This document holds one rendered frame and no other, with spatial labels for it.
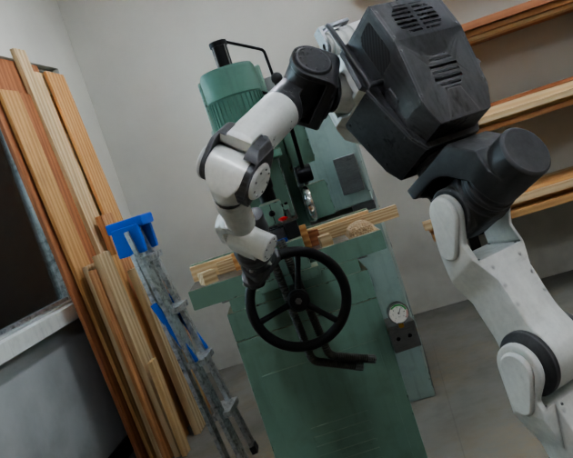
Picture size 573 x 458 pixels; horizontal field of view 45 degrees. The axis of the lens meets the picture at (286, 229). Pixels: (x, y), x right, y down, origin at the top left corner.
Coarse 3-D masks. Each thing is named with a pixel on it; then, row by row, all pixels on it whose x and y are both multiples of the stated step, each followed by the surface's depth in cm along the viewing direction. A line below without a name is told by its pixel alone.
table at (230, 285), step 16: (336, 240) 213; (352, 240) 205; (368, 240) 205; (384, 240) 205; (336, 256) 205; (352, 256) 205; (240, 272) 211; (304, 272) 196; (320, 272) 196; (192, 288) 210; (208, 288) 205; (224, 288) 206; (240, 288) 206; (272, 288) 196; (192, 304) 206; (208, 304) 206
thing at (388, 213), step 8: (384, 208) 220; (392, 208) 220; (360, 216) 220; (368, 216) 220; (376, 216) 220; (384, 216) 220; (392, 216) 220; (336, 224) 220; (344, 224) 220; (320, 232) 220; (328, 232) 220; (336, 232) 220; (344, 232) 220; (216, 264) 220; (224, 264) 221; (232, 264) 221; (224, 272) 221
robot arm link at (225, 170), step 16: (208, 160) 135; (224, 160) 134; (240, 160) 134; (208, 176) 135; (224, 176) 134; (240, 176) 133; (224, 192) 135; (240, 192) 134; (224, 208) 139; (240, 208) 140; (240, 224) 146
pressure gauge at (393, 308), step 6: (390, 306) 200; (396, 306) 201; (402, 306) 201; (390, 312) 201; (396, 312) 201; (402, 312) 201; (408, 312) 201; (390, 318) 201; (396, 318) 201; (402, 318) 201; (402, 324) 203
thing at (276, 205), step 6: (264, 204) 216; (270, 204) 215; (276, 204) 215; (282, 204) 217; (264, 210) 215; (270, 210) 215; (276, 210) 215; (282, 210) 216; (270, 216) 216; (276, 216) 216; (282, 216) 216; (270, 222) 216; (276, 222) 216
